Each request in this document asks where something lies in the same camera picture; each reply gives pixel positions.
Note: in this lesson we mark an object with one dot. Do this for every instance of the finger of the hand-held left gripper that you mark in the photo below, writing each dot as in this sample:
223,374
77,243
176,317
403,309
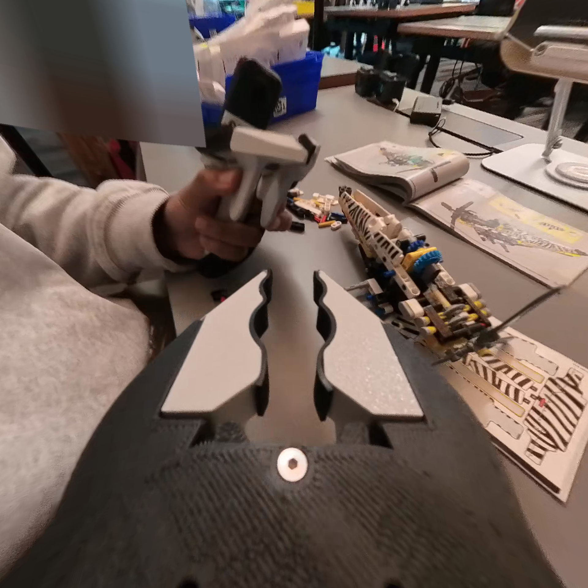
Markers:
282,172
271,144

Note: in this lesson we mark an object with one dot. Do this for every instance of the person's left forearm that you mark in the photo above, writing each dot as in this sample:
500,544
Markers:
92,220

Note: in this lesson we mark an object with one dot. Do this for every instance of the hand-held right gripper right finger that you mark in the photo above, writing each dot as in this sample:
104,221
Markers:
367,367

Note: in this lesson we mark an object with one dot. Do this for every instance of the zebra striped lego helicopter model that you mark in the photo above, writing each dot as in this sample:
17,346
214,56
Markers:
381,239

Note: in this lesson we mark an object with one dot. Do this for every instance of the black power adapter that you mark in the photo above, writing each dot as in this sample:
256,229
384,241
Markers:
425,109

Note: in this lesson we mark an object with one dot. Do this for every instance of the person's left hand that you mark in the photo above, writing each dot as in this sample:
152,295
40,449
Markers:
193,216

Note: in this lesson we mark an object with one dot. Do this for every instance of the bundle of white papers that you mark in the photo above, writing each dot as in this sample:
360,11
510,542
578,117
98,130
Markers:
275,27

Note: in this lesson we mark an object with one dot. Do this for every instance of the black box device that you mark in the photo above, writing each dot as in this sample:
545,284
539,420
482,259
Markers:
366,82
393,87

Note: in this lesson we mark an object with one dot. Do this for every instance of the background office desk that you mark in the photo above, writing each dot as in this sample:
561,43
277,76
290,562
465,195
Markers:
450,25
390,9

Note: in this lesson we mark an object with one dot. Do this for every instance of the white monitor stand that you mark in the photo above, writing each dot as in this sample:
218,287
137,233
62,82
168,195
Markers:
514,167

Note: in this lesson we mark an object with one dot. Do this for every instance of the pile of loose lego pieces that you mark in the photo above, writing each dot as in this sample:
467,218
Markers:
317,209

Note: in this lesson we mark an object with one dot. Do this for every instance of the open lego instruction booklet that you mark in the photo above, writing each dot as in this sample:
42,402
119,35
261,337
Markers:
505,220

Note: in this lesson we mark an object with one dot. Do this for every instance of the small black red lego piece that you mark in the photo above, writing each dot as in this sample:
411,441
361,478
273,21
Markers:
219,295

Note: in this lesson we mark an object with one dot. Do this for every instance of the grey desk panel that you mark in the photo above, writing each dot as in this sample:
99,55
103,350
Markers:
482,126

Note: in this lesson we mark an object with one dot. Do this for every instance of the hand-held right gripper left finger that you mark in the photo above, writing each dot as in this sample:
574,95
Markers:
216,367

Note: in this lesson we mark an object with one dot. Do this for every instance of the zebra striped sticker sheet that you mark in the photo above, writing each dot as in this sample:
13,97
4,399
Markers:
528,413

